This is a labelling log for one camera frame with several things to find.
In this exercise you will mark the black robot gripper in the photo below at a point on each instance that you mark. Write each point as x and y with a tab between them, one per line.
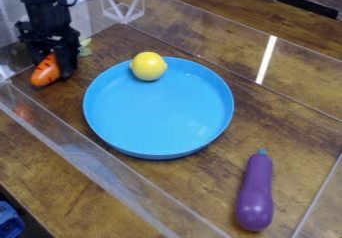
47	32

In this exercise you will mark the clear acrylic tray enclosure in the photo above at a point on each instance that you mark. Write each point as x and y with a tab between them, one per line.
278	55

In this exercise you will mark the orange toy carrot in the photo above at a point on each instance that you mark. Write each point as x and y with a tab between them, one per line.
47	72

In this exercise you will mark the blue round plate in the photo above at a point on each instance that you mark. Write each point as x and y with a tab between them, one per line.
165	119

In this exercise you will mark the blue plastic object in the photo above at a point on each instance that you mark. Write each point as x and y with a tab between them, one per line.
11	222

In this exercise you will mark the yellow toy lemon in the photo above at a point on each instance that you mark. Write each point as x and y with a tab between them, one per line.
149	66

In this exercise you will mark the purple toy eggplant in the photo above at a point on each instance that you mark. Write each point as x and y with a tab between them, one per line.
254	207

